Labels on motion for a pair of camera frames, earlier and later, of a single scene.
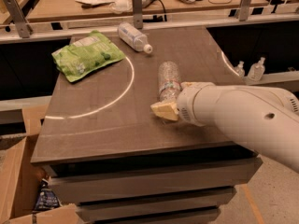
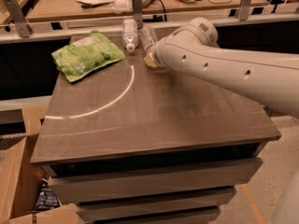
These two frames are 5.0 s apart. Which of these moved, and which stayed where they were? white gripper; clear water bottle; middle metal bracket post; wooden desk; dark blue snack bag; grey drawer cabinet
Moved: white gripper; clear water bottle
Stayed: dark blue snack bag; middle metal bracket post; grey drawer cabinet; wooden desk
